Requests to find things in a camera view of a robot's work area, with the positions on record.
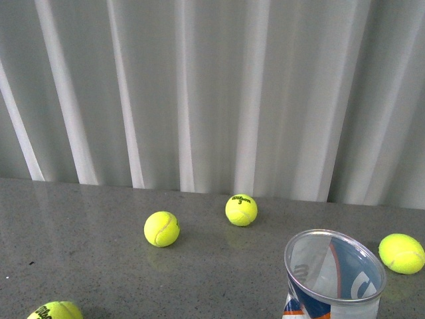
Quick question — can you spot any far Wilson tennis ball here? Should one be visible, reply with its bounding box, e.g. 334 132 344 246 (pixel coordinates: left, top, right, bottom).
225 193 258 227

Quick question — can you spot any white pleated curtain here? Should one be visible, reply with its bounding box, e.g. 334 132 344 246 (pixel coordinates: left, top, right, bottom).
1 1 424 209

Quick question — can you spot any wilson tennis ball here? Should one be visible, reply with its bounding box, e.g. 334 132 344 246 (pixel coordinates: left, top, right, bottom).
27 301 84 319
225 193 258 227

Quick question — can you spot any near Wilson tennis ball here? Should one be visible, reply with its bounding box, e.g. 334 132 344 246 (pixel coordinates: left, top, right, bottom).
27 301 84 319

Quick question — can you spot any yellow tennis ball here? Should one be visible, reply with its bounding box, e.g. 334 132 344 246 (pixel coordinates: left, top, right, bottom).
143 211 180 247
379 233 424 274

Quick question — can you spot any clear Wilson tennis can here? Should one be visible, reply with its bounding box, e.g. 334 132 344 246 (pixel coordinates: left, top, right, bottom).
283 229 386 319

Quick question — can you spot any middle yellow tennis ball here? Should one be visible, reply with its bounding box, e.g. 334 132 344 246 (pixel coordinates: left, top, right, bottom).
143 211 180 247

